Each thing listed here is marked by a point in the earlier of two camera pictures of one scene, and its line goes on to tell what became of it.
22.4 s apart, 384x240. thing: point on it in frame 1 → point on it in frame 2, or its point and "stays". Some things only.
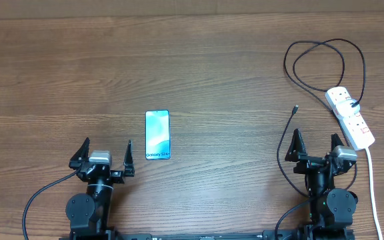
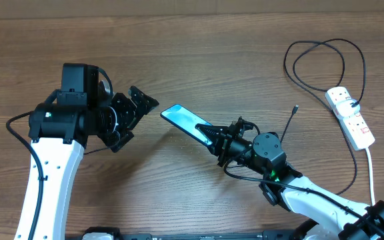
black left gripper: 117,175 → 131,113
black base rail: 267,235 stays
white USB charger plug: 345,109 stays
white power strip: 357,131 stays
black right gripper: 295,153 → 211,133
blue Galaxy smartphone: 157,135 → 186,120
